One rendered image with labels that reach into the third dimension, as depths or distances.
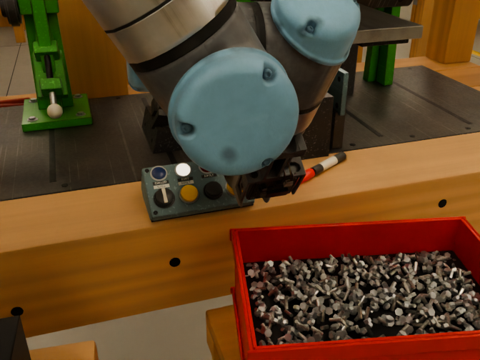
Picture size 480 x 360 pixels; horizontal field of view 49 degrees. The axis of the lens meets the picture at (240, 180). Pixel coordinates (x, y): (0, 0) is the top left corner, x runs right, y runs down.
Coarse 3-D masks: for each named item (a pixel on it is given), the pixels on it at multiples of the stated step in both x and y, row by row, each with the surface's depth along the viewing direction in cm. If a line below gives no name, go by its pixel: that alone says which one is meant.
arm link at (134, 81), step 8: (248, 8) 44; (256, 8) 44; (248, 16) 43; (256, 16) 43; (256, 24) 43; (264, 24) 43; (256, 32) 43; (264, 32) 43; (264, 40) 43; (264, 48) 43; (128, 64) 42; (128, 72) 43; (128, 80) 44; (136, 80) 42; (136, 88) 43; (144, 88) 43
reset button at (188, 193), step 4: (184, 188) 74; (188, 188) 74; (192, 188) 74; (184, 192) 73; (188, 192) 73; (192, 192) 73; (196, 192) 74; (184, 196) 73; (188, 196) 73; (192, 196) 73; (196, 196) 74; (184, 200) 74; (188, 200) 73; (192, 200) 74
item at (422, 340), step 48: (240, 240) 68; (288, 240) 69; (336, 240) 70; (384, 240) 71; (432, 240) 71; (240, 288) 58; (288, 288) 64; (336, 288) 62; (384, 288) 62; (432, 288) 64; (240, 336) 64; (288, 336) 57; (336, 336) 57; (384, 336) 56; (432, 336) 52
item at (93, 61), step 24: (72, 0) 112; (456, 0) 141; (72, 24) 114; (96, 24) 116; (432, 24) 151; (456, 24) 144; (72, 48) 116; (96, 48) 118; (432, 48) 152; (456, 48) 148; (72, 72) 119; (96, 72) 120; (120, 72) 122; (96, 96) 123
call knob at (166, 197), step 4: (164, 188) 73; (156, 192) 73; (160, 192) 73; (164, 192) 73; (168, 192) 73; (172, 192) 73; (156, 196) 72; (160, 196) 72; (164, 196) 72; (168, 196) 72; (172, 196) 73; (156, 200) 72; (160, 200) 72; (164, 200) 72; (168, 200) 72; (172, 200) 73; (160, 204) 72; (164, 204) 72; (168, 204) 72
